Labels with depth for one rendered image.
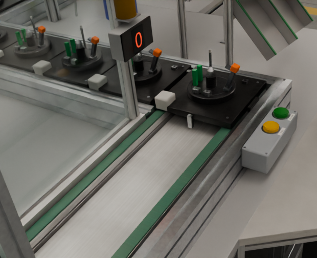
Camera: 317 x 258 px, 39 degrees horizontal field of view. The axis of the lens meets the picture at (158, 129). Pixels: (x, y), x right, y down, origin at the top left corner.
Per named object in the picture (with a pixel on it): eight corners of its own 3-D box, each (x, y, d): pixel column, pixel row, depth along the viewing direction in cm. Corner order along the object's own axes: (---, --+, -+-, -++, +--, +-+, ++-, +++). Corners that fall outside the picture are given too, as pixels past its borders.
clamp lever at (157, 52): (157, 69, 140) (162, 50, 135) (153, 72, 139) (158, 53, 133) (147, 63, 141) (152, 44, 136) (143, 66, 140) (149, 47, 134)
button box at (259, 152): (296, 129, 125) (298, 110, 121) (267, 174, 111) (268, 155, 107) (272, 123, 128) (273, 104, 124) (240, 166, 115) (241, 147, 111)
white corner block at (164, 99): (176, 104, 132) (175, 92, 129) (168, 112, 129) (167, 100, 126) (163, 101, 134) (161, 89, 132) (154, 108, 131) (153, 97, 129)
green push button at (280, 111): (290, 114, 121) (291, 108, 120) (285, 123, 119) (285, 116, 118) (276, 111, 123) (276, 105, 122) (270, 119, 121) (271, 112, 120)
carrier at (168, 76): (191, 70, 147) (189, 34, 140) (151, 107, 132) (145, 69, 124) (132, 57, 159) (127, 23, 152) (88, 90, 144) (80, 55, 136)
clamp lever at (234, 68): (232, 86, 128) (241, 65, 122) (229, 89, 126) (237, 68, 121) (221, 80, 129) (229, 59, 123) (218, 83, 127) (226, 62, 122)
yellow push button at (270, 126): (280, 129, 117) (281, 122, 116) (275, 137, 114) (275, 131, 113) (266, 125, 119) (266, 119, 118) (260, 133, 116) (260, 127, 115)
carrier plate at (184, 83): (266, 86, 135) (266, 80, 133) (231, 129, 119) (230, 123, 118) (196, 71, 146) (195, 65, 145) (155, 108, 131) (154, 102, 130)
